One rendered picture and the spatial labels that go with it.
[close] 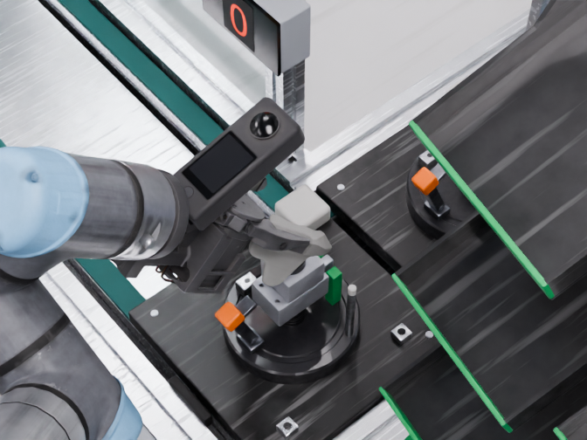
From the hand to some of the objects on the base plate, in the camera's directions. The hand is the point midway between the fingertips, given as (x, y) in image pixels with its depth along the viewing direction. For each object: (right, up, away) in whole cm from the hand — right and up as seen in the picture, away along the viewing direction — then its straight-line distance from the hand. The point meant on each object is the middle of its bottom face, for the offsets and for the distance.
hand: (294, 209), depth 115 cm
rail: (-30, -9, +31) cm, 44 cm away
